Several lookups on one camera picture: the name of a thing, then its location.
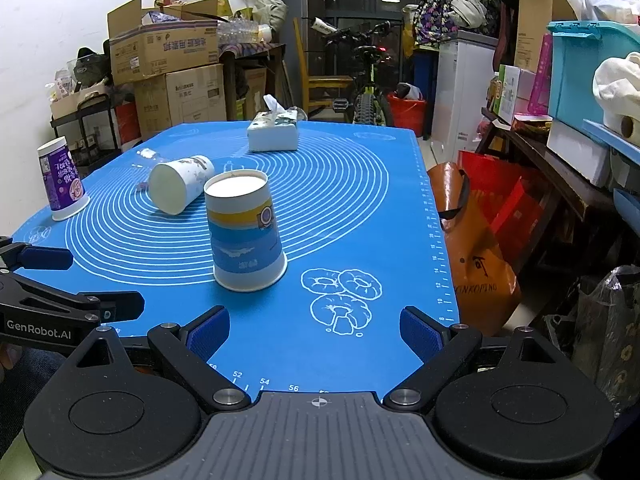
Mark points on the white tissue box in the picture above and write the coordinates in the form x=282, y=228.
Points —
x=272, y=136

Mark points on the white cloth bundle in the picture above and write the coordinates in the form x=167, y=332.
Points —
x=617, y=85

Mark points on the red shopping bag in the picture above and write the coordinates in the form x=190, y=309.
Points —
x=507, y=195

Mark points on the tall brown cardboard box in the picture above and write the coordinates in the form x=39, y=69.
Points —
x=535, y=20

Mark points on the red plastic bucket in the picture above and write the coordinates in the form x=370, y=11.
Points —
x=407, y=114

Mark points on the grey cloth bundle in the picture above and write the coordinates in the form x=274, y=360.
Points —
x=472, y=5

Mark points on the open printed cardboard box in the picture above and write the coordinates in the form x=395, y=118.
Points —
x=160, y=52

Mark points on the green and white carton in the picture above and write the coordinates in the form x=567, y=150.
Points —
x=512, y=92

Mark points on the purple printed paper cup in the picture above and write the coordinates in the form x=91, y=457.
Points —
x=62, y=180

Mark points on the floral cloth bundle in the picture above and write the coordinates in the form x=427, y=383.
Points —
x=435, y=17

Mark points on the black bicycle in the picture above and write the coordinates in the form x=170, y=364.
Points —
x=368, y=102

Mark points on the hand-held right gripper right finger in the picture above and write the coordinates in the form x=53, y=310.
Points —
x=419, y=334

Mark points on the white chest freezer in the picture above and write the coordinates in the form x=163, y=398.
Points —
x=455, y=92

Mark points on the dark table with floral cloth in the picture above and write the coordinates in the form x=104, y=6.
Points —
x=250, y=60

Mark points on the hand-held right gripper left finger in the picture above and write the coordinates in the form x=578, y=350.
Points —
x=207, y=334

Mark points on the black metal shelf cart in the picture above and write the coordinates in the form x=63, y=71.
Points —
x=95, y=125

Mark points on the orange shopping bag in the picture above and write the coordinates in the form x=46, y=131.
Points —
x=480, y=272

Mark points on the white paper cup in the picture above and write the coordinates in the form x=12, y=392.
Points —
x=175, y=187

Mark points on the blue and yellow paper cup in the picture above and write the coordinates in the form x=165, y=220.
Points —
x=245, y=242

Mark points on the yellow wooden chair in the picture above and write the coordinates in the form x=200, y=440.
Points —
x=327, y=81

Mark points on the turquoise plastic storage bin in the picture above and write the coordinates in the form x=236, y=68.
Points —
x=575, y=80

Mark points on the white flat box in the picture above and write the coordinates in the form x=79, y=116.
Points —
x=575, y=150

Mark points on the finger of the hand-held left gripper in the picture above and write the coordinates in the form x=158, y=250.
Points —
x=122, y=305
x=47, y=258

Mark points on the blue silicone baking mat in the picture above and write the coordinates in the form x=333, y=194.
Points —
x=350, y=200

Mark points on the plain brown cardboard box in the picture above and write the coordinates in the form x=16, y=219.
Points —
x=192, y=95

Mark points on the dark wooden side table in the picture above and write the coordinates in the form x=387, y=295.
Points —
x=560, y=170

